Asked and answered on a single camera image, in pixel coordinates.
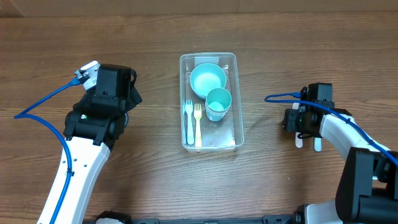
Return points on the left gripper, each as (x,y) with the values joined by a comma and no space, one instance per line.
(133,97)

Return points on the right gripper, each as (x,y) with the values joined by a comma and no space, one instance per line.
(290,124)

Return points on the pink plastic spoon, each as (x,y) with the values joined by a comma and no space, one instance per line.
(298,141)

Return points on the green plastic fork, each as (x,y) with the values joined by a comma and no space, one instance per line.
(317,144)

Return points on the light blue plastic fork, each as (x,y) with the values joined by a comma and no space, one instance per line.
(189,111)

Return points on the yellow plastic fork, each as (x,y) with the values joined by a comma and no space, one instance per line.
(197,115)

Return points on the light blue bowl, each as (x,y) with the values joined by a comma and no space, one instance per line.
(206,77)

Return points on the green plastic cup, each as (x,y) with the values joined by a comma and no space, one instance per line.
(217,103)

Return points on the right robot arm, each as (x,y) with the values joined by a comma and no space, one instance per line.
(367,192)

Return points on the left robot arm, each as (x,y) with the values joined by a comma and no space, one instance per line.
(91,129)

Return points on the clear plastic container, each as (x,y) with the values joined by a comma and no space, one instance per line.
(226,134)

